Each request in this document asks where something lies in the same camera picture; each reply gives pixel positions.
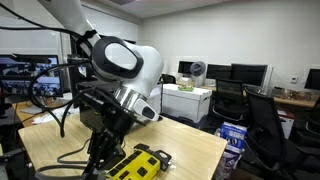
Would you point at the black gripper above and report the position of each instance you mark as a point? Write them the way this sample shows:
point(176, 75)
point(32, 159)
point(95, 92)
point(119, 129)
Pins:
point(105, 141)

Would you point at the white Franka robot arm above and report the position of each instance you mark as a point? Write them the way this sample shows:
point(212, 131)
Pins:
point(146, 70)

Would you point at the yellow and black power strip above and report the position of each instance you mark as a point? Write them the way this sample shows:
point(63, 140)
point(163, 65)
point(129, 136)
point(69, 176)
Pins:
point(140, 165)

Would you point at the black microwave oven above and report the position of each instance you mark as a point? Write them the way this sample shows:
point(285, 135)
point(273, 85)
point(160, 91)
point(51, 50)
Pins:
point(87, 116)

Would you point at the white papers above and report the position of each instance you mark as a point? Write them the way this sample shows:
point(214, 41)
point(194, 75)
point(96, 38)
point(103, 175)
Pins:
point(46, 116)

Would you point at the lit computer monitor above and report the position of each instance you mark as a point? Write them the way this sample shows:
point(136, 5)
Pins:
point(50, 88)

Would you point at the white storage box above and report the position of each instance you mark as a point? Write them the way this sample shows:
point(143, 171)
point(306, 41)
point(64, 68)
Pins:
point(186, 103)

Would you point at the small black chair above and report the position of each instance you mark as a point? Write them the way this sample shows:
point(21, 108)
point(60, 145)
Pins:
point(168, 79)

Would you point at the green item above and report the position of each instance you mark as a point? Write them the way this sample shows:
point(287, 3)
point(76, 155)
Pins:
point(186, 88)

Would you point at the white printed bag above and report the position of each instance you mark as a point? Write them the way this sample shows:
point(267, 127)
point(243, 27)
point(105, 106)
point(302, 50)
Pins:
point(226, 165)

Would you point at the small black monitor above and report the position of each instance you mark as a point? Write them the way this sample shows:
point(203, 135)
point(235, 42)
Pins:
point(185, 67)

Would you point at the blue and white carton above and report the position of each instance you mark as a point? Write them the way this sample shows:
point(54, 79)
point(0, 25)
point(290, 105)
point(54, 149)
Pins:
point(234, 135)

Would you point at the grey desk fan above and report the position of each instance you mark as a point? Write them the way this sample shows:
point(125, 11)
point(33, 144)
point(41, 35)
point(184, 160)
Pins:
point(198, 68)

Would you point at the large black mesh office chair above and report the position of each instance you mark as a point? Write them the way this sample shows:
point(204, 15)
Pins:
point(266, 130)

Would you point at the wide black monitor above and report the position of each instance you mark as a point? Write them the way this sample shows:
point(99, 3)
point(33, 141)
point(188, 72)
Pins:
point(249, 75)

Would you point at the white board panel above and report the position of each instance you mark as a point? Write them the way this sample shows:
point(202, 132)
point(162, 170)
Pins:
point(270, 78)

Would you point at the white box with red top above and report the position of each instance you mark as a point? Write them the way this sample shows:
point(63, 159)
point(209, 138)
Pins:
point(286, 123)

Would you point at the brown clutter pile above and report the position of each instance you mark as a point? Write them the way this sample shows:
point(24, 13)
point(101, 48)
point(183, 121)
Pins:
point(300, 95)

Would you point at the black bar camera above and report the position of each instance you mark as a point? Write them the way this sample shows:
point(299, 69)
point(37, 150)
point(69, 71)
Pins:
point(31, 59)

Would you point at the white wall thermostat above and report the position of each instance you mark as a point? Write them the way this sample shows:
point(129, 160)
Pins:
point(294, 80)

